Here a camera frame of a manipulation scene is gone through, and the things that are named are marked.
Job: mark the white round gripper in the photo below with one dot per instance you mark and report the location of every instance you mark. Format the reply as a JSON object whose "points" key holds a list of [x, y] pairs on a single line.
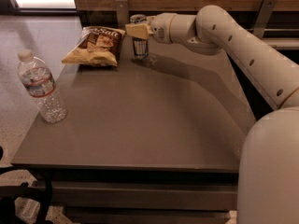
{"points": [[161, 27]]}

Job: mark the silver blue redbull can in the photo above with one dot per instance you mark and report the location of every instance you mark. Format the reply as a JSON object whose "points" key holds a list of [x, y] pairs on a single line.
{"points": [[140, 46]]}

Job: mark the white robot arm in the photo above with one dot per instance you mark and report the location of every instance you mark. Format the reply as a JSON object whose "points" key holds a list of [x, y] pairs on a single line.
{"points": [[268, 180]]}

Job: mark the brown chip bag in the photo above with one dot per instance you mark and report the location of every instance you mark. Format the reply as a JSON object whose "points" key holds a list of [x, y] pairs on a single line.
{"points": [[98, 46]]}

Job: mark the clear plastic water bottle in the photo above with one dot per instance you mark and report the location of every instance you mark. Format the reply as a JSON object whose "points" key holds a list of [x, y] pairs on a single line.
{"points": [[37, 79]]}

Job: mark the grey table drawer unit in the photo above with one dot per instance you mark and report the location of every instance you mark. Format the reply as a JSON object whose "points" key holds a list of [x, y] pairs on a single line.
{"points": [[142, 197]]}

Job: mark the left metal wall bracket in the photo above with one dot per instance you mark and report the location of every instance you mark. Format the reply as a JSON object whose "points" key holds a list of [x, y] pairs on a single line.
{"points": [[122, 12]]}

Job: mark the metal wall bracket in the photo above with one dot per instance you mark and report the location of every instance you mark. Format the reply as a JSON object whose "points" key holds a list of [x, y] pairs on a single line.
{"points": [[122, 12], [263, 17]]}

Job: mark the right metal wall bracket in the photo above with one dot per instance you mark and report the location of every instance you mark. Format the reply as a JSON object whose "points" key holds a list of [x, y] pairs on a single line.
{"points": [[263, 17]]}

